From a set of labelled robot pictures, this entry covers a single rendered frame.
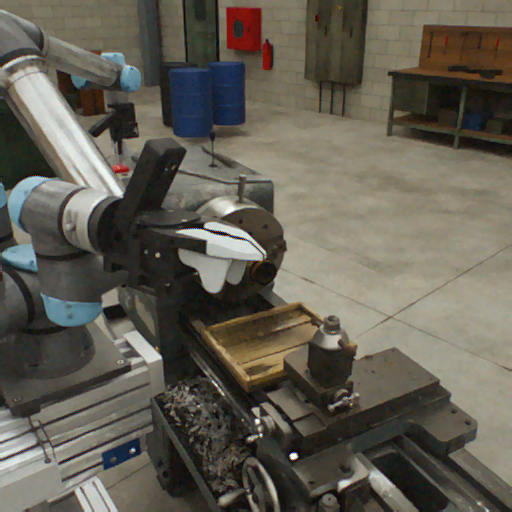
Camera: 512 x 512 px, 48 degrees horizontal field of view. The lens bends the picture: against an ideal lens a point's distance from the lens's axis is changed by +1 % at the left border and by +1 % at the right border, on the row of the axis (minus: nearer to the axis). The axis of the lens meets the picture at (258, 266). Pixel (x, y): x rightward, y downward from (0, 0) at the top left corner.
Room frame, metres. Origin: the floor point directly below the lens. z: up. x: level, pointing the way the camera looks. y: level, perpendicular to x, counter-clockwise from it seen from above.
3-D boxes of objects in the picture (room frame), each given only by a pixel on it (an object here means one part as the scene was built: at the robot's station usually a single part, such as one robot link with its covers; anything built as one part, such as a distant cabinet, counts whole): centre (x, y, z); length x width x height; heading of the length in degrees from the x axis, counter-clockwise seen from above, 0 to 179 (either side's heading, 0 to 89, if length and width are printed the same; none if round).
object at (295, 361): (1.08, -0.15, 0.99); 0.20 x 0.10 x 0.05; 29
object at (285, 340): (1.41, -0.06, 0.89); 0.36 x 0.30 x 0.04; 119
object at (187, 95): (8.26, 0.94, 0.44); 0.59 x 0.59 x 0.88
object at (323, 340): (1.06, -0.16, 1.13); 0.08 x 0.08 x 0.03
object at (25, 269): (0.93, 0.41, 1.33); 0.13 x 0.12 x 0.14; 147
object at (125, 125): (1.94, 0.46, 1.42); 0.09 x 0.08 x 0.12; 119
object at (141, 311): (1.98, 0.28, 0.43); 0.60 x 0.48 x 0.86; 29
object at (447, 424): (1.05, -0.25, 0.90); 0.47 x 0.30 x 0.06; 119
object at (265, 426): (0.97, 0.00, 0.95); 0.07 x 0.04 x 0.04; 119
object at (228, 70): (9.10, 0.50, 0.44); 0.59 x 0.59 x 0.88
